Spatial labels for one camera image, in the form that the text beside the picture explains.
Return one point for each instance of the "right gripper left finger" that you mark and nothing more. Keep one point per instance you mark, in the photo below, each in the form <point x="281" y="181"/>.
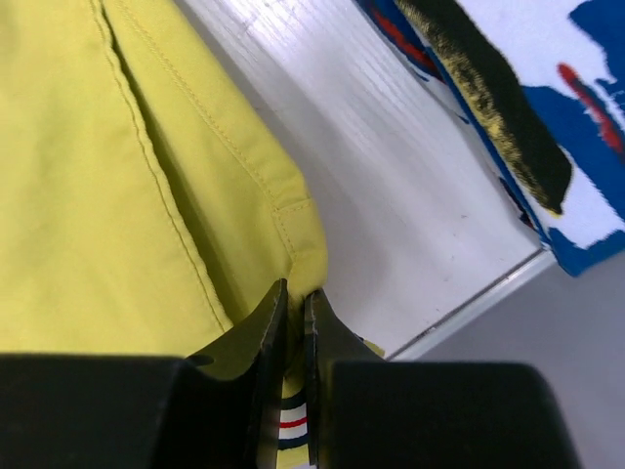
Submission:
<point x="240" y="398"/>

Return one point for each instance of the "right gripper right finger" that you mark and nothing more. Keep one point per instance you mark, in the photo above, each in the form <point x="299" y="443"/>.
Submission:
<point x="327" y="341"/>

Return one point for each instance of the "yellow-green trousers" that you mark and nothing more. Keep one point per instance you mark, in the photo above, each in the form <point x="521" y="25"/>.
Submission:
<point x="145" y="206"/>

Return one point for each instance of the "folded blue patterned trousers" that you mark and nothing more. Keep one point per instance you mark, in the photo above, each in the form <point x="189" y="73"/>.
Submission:
<point x="540" y="86"/>

